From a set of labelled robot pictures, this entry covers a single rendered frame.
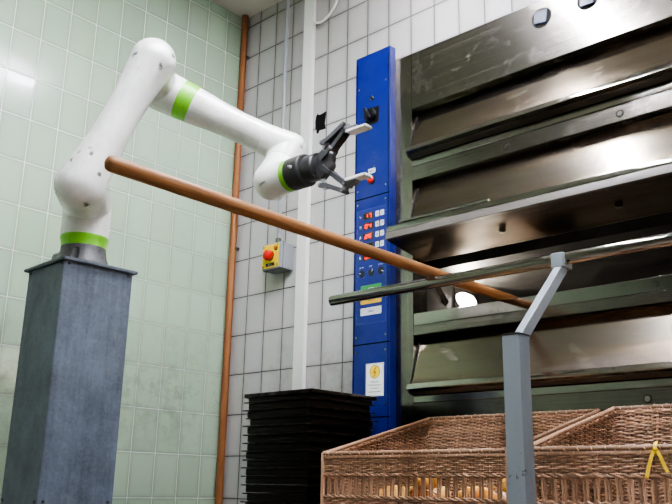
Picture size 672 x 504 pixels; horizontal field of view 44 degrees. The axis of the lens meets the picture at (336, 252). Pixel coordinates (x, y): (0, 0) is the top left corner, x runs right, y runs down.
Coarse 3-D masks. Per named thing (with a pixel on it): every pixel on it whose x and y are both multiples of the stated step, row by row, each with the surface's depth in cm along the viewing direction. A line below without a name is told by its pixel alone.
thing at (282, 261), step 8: (264, 248) 306; (272, 248) 302; (280, 248) 300; (288, 248) 303; (280, 256) 299; (288, 256) 302; (264, 264) 304; (272, 264) 300; (280, 264) 298; (288, 264) 301; (272, 272) 306; (280, 272) 306
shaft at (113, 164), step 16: (112, 160) 143; (128, 176) 146; (144, 176) 148; (160, 176) 151; (176, 192) 154; (192, 192) 156; (208, 192) 159; (224, 208) 163; (240, 208) 165; (256, 208) 168; (272, 224) 173; (288, 224) 175; (304, 224) 179; (320, 240) 184; (336, 240) 186; (352, 240) 191; (368, 256) 196; (384, 256) 199; (400, 256) 204; (416, 272) 210; (432, 272) 214; (448, 272) 221; (464, 288) 226; (480, 288) 231
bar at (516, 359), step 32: (544, 256) 191; (576, 256) 185; (608, 256) 181; (384, 288) 221; (416, 288) 215; (544, 288) 180; (512, 352) 165; (512, 384) 163; (512, 416) 162; (512, 448) 160; (512, 480) 159
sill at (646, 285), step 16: (592, 288) 221; (608, 288) 218; (624, 288) 215; (640, 288) 212; (656, 288) 209; (480, 304) 244; (496, 304) 240; (512, 304) 237; (528, 304) 233; (560, 304) 227; (416, 320) 259; (432, 320) 255; (448, 320) 251
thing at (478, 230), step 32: (576, 192) 214; (608, 192) 211; (640, 192) 208; (448, 224) 240; (480, 224) 237; (512, 224) 235; (544, 224) 232; (576, 224) 229; (416, 256) 265; (448, 256) 261
